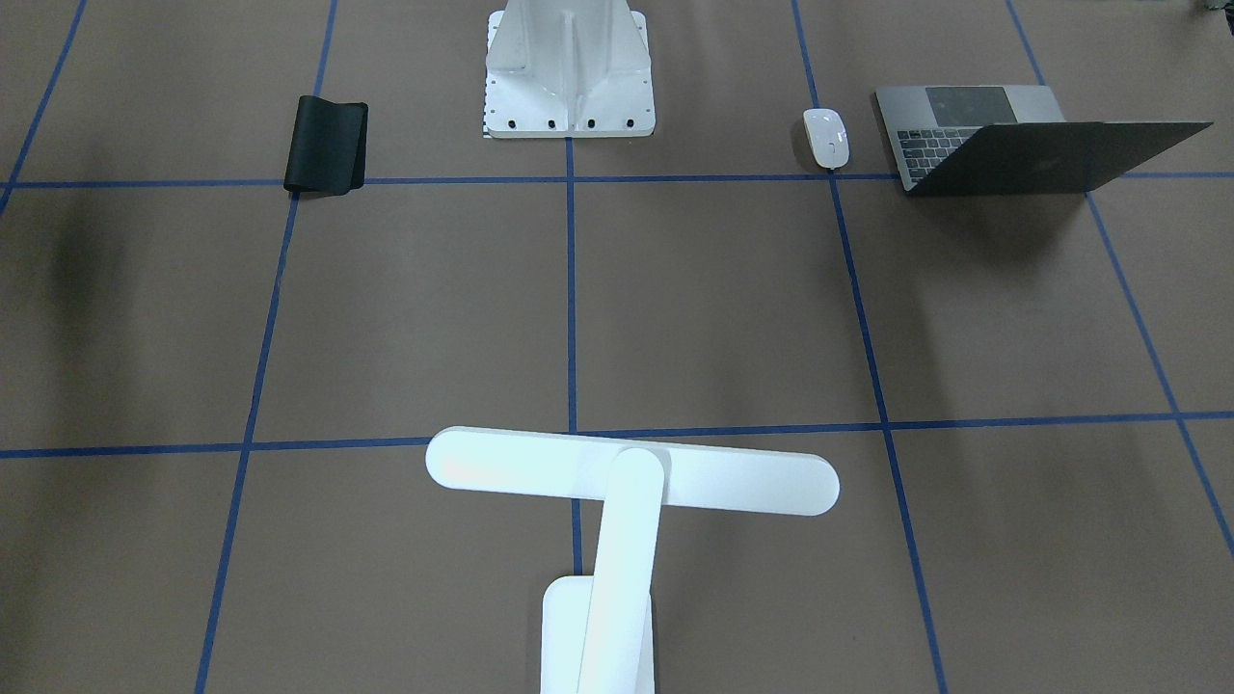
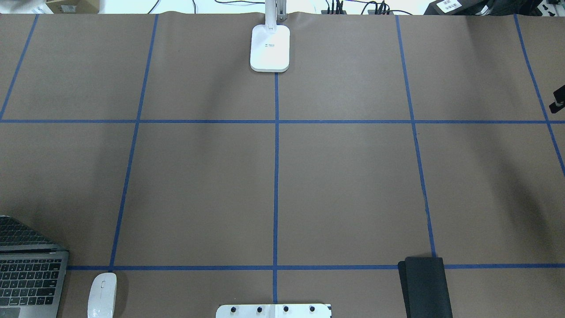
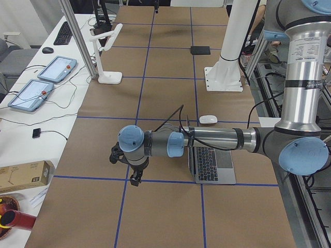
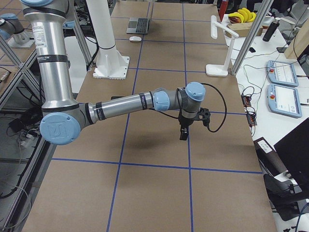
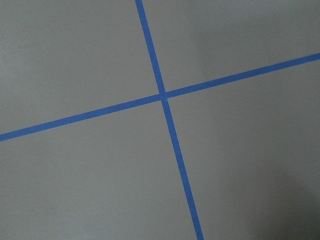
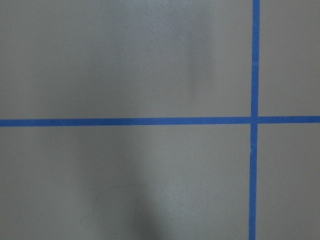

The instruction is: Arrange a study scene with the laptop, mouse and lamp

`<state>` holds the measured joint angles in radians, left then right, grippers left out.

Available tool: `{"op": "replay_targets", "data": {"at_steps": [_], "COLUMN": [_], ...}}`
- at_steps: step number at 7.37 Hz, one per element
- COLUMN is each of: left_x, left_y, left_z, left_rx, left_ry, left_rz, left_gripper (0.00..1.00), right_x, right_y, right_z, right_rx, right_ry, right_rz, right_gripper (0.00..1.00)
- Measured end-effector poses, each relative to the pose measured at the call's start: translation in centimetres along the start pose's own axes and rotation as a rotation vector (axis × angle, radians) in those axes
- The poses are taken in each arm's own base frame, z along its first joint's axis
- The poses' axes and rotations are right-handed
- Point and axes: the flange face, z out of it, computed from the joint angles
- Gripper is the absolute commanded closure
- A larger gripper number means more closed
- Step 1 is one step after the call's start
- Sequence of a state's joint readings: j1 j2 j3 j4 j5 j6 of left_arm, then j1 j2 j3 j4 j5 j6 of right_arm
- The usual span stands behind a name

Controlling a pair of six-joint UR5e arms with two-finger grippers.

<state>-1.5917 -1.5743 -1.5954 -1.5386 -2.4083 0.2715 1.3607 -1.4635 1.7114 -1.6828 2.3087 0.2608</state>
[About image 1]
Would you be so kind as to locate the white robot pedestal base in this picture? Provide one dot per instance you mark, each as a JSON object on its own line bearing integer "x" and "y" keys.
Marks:
{"x": 568, "y": 69}

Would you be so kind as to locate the black mouse pad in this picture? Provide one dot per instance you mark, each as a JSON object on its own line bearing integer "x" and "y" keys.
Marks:
{"x": 327, "y": 152}

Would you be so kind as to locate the white wireless mouse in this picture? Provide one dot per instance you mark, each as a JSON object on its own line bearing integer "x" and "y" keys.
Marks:
{"x": 827, "y": 136}

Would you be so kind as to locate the grey laptop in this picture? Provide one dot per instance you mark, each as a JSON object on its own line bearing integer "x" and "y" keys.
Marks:
{"x": 962, "y": 140}

